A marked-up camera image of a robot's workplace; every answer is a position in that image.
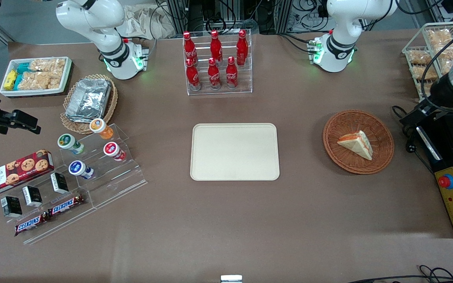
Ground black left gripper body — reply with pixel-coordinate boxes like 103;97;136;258
430;74;453;109

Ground triangular sandwich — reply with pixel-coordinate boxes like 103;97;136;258
337;130;374;161

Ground brown round wicker basket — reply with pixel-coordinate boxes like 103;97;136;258
322;110;395;175

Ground light tan wicker basket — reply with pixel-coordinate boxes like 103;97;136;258
60;74;118;134

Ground beige plastic tray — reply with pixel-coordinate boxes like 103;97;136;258
190;123;280;181

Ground yellow snack packet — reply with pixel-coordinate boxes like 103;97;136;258
4;70;18;91

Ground clear rice cracker bag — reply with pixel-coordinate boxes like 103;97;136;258
30;58;66;73
18;71;62;90

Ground red Walkers cookie box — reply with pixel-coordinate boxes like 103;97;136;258
0;149;55;198

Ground green lid yogurt cup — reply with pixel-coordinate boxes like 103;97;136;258
57;134;85;155

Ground black yellow control box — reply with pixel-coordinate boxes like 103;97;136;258
415;111;453;239

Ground white rectangular snack bin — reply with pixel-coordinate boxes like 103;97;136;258
0;56;73;97

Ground stacked aluminium foil containers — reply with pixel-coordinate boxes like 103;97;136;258
65;78;112;122

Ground small black box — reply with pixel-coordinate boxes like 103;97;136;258
1;196;23;218
50;172;70;194
22;186;43;207

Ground blue lid yogurt cup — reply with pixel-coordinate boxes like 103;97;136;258
68;160;94;180

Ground orange lid yogurt cup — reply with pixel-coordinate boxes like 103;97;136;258
90;118;114;140

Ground Snickers chocolate bar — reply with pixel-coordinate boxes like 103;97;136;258
48;195;87;217
14;212;52;237

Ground red lid yogurt cup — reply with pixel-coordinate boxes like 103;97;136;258
103;142;127;162

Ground clear acrylic stepped stand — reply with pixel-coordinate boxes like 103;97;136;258
22;123;147;245

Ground crumpled beige cloth bag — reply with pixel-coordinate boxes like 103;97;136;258
122;4;176;40

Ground red cola bottle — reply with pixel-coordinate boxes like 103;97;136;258
186;58;201;91
226;56;239;89
236;29;249;66
182;31;199;65
207;58;221;90
210;30;223;63

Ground clear acrylic bottle rack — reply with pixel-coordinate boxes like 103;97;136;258
182;28;253;96

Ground white wire shelf rack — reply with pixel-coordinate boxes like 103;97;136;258
402;22;453;105

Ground black power cable with plug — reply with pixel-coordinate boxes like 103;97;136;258
392;105;435;173

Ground black cables at table edge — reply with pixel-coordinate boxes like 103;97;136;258
346;265;453;283

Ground black aluminium equipment frame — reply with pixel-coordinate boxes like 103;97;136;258
166;0;294;35

